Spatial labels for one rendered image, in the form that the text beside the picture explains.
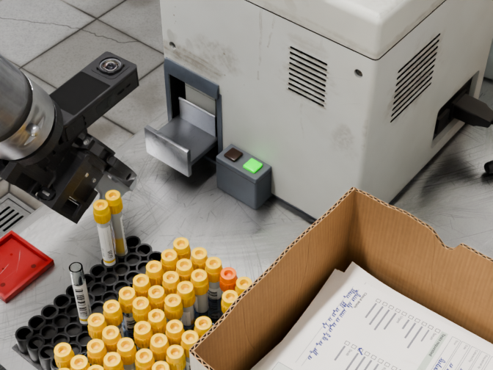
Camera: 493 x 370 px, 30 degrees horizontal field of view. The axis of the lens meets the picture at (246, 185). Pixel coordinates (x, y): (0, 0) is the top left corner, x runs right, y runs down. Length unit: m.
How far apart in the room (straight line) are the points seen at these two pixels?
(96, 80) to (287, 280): 0.27
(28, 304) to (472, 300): 0.45
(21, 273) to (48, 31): 1.87
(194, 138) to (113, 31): 1.74
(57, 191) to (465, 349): 0.41
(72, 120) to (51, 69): 1.81
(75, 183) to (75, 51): 1.85
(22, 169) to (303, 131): 0.29
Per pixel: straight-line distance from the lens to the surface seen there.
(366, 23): 0.83
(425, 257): 0.88
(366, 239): 0.91
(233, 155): 1.04
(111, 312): 0.83
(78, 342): 0.92
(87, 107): 0.89
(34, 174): 0.88
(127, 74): 0.92
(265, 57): 0.94
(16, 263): 1.03
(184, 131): 1.09
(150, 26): 2.81
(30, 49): 2.78
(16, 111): 0.80
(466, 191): 1.10
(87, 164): 0.90
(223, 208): 1.05
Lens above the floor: 1.65
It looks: 46 degrees down
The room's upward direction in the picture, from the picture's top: straight up
